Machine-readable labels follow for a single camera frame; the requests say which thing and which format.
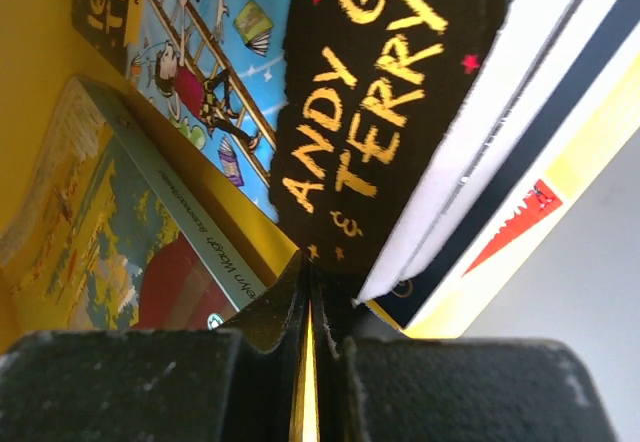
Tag light teal cover book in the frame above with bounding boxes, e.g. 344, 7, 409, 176
1, 76, 265, 332

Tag yellow wooden shelf box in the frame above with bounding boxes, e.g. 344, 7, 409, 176
0, 0, 640, 442

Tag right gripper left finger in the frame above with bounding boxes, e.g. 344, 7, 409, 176
1, 254, 310, 441

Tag black cover book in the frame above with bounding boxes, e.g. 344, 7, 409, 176
69, 0, 601, 308

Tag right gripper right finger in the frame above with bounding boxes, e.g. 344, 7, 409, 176
307, 266, 616, 441

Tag dark blue cover book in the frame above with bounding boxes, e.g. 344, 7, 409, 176
359, 0, 639, 332

